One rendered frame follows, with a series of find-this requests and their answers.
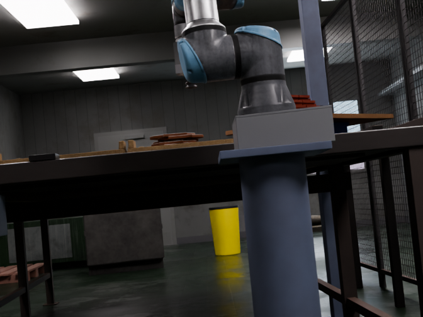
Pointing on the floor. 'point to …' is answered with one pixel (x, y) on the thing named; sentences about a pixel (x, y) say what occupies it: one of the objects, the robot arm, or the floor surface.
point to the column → (279, 228)
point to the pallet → (6, 273)
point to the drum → (225, 229)
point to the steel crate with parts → (124, 241)
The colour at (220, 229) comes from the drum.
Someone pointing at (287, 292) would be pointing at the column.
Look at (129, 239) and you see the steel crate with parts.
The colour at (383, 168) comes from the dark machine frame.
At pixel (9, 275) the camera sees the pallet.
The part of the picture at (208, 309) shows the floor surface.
